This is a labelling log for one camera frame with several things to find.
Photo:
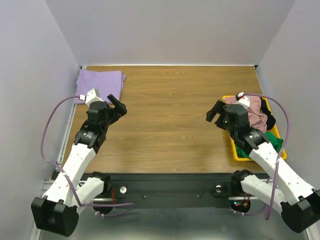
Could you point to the left silver knob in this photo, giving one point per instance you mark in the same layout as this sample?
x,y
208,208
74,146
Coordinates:
x,y
123,190

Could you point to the pink t-shirt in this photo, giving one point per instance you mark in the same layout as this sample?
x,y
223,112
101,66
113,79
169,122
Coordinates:
x,y
256,117

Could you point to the black t-shirt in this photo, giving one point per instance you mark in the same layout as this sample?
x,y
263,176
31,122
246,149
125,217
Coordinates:
x,y
270,121

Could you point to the green t-shirt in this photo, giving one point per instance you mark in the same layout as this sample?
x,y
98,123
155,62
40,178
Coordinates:
x,y
277,144

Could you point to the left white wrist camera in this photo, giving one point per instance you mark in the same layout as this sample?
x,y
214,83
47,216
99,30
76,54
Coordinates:
x,y
91,96

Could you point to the electronics board with leds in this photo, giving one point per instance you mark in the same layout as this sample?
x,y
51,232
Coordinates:
x,y
240,203

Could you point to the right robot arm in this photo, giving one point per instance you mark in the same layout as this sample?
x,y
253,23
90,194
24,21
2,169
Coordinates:
x,y
294,199

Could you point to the yellow plastic bin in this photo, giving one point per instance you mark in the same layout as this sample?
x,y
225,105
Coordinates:
x,y
230,99

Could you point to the aluminium frame rail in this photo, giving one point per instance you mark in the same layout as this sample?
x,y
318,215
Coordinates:
x,y
35,232

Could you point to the right silver knob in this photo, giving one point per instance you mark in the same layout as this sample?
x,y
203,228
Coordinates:
x,y
218,189

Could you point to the folded purple t-shirt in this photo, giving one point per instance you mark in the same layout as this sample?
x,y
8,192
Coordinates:
x,y
106,82

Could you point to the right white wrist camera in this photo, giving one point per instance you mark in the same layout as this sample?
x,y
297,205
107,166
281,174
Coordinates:
x,y
243,100

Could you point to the silver knob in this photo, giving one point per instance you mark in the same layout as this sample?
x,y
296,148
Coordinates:
x,y
218,189
123,190

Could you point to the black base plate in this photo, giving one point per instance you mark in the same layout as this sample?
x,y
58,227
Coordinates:
x,y
163,190

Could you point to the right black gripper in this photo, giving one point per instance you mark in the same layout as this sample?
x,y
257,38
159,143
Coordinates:
x,y
220,116

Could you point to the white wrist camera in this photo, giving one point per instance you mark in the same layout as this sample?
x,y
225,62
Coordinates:
x,y
91,96
243,100

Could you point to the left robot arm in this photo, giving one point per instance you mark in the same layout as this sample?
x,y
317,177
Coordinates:
x,y
59,209

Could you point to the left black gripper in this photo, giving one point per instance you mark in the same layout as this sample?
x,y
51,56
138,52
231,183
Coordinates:
x,y
119,110

